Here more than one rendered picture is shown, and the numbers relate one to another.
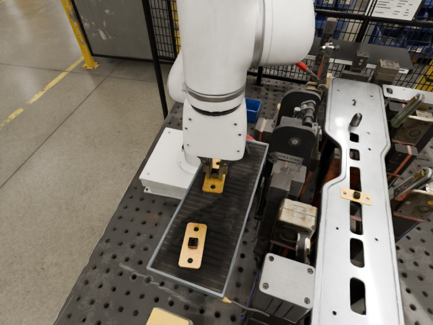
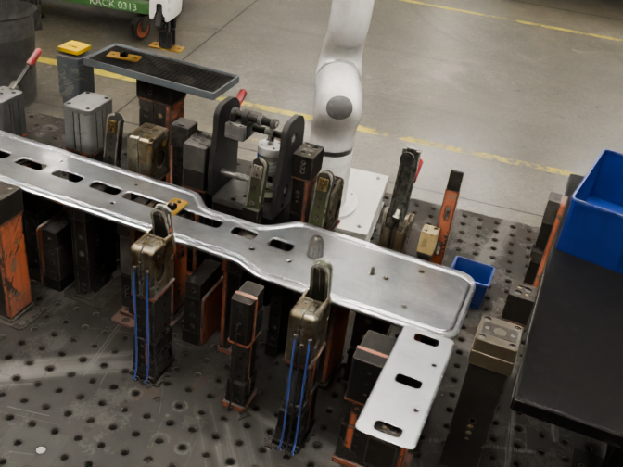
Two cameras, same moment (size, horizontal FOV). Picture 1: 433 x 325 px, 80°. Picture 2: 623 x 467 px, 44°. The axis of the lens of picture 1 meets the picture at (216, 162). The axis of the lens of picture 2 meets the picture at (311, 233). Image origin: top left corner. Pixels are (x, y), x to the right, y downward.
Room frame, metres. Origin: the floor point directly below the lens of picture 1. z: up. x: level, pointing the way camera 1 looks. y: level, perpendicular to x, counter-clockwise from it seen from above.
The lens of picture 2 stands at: (0.70, -1.82, 1.91)
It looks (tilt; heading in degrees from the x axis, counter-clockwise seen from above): 33 degrees down; 89
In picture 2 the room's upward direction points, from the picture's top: 7 degrees clockwise
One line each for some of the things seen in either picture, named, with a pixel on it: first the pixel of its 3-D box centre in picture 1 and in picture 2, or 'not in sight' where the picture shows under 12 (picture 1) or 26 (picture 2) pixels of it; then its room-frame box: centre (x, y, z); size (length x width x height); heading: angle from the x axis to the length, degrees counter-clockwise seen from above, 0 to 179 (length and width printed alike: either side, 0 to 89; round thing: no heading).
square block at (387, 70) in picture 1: (371, 98); (476, 403); (1.07, -0.76, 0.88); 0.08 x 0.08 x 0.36; 71
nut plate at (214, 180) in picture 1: (215, 173); (167, 44); (0.32, 0.00, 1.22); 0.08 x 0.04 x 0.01; 170
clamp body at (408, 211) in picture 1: (397, 218); (153, 307); (0.42, -0.58, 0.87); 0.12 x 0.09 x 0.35; 71
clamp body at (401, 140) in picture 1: (395, 149); (300, 372); (0.73, -0.72, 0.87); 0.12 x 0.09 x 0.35; 71
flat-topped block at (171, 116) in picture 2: not in sight; (161, 152); (0.31, -0.01, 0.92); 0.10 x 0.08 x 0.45; 161
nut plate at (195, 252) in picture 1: (192, 243); (123, 55); (0.20, 0.04, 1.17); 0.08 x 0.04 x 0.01; 173
